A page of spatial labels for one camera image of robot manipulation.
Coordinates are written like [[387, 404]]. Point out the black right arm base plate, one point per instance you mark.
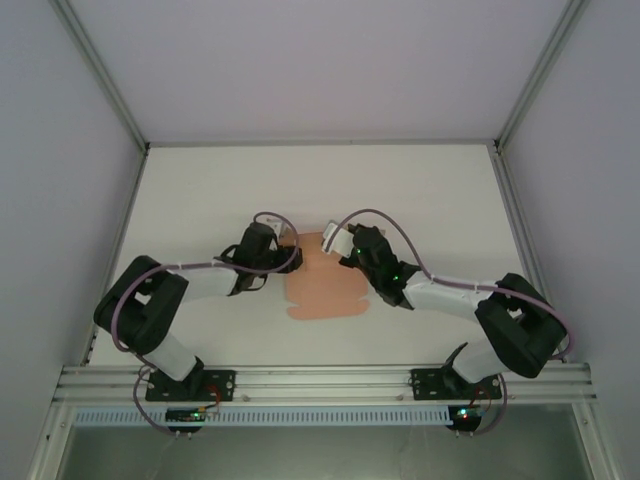
[[427, 384]]

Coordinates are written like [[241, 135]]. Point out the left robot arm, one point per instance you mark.
[[165, 320]]

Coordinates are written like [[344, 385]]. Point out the aluminium mounting rail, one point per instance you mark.
[[320, 382]]

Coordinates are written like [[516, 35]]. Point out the pink cardboard box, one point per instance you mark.
[[325, 292]]

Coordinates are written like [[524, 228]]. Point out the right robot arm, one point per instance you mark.
[[515, 320]]

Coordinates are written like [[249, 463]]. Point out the aluminium frame post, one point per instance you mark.
[[100, 75], [542, 75]]

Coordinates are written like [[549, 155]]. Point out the right circuit board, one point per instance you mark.
[[466, 415]]

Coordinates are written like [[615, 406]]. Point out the aluminium table side rail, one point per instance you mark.
[[120, 250], [520, 225]]

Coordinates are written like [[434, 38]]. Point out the circuit board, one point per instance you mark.
[[185, 416], [466, 415]]

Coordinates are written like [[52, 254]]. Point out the left circuit board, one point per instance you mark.
[[185, 416]]

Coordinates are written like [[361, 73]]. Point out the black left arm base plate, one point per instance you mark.
[[220, 384]]

